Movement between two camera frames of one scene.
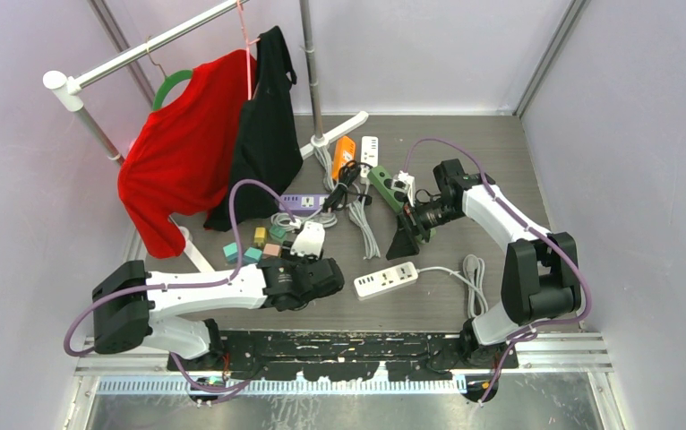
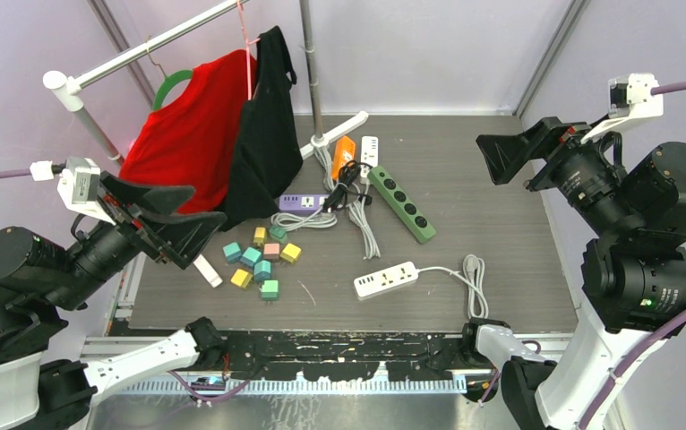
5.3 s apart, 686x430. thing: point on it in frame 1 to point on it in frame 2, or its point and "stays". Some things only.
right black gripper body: x=435 y=212 to x=554 y=135
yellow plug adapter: x=260 y=236 stays
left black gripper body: x=306 y=262 to x=124 y=216
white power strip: x=369 y=154 stays
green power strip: x=382 y=183 stays
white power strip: x=384 y=280 stays
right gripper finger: x=409 y=227 to x=501 y=152
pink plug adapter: x=270 y=249 stays
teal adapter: x=231 y=252 stays
